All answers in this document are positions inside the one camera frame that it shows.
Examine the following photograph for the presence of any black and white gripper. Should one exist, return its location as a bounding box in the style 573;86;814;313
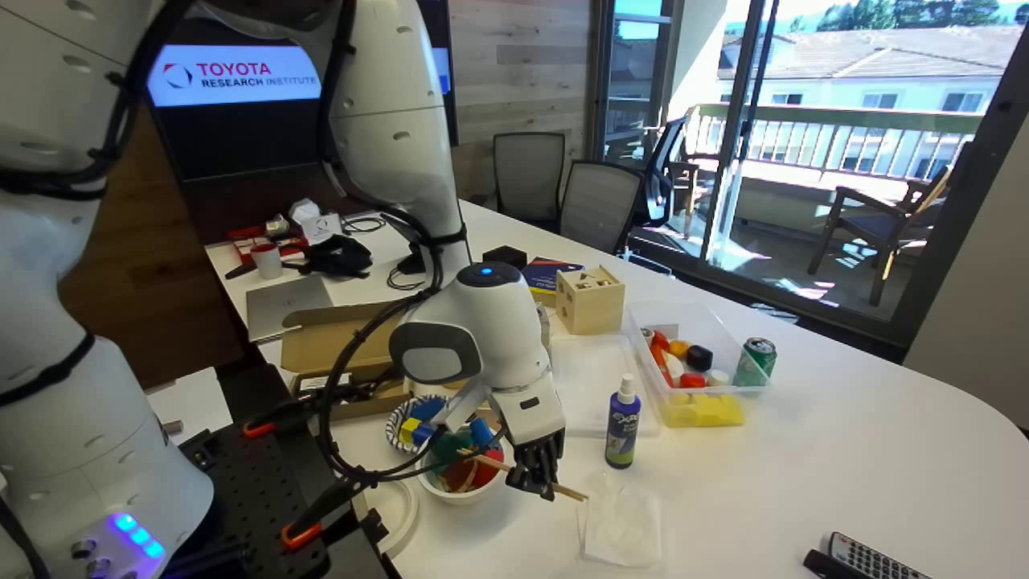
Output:
492;372;566;503

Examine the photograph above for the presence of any wooden chopstick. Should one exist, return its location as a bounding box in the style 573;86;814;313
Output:
457;447;591;506
453;454;590;506

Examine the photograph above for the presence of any white bowl with blocks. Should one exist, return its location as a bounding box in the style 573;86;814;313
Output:
421;434;505;508

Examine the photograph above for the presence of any patterned plate with blocks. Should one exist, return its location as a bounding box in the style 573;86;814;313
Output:
385;397;444;454

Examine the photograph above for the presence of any blue glue bottle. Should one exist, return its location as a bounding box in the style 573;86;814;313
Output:
606;375;645;469

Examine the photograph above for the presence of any clear plastic bag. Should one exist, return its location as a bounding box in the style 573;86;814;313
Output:
579;472;664;569

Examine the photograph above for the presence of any wooden shape sorter box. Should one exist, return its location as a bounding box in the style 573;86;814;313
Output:
556;266;625;335

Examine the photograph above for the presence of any blue and red book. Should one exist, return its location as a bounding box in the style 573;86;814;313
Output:
525;257;573;305

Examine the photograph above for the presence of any black small box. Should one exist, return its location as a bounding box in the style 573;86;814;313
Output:
484;245;529;269

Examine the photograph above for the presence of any black orange clamp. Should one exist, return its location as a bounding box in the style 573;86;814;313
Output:
243;394;322;439
281;478;364;549

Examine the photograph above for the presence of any green soda can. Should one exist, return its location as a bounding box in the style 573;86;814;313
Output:
734;337;779;387

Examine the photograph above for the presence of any open cardboard box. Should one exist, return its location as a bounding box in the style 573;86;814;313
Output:
281;305;412;417

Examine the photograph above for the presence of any grey office chair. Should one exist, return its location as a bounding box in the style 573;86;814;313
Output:
561;161;641;255
492;132;566;230

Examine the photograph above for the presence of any black cloth bundle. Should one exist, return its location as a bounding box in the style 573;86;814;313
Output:
305;235;373;279

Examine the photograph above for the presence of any black remote control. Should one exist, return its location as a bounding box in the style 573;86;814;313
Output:
804;530;929;579

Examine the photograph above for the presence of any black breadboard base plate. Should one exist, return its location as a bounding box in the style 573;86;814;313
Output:
160;364;400;579

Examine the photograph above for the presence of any wall television screen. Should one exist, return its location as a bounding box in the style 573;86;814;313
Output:
148;0;451;190

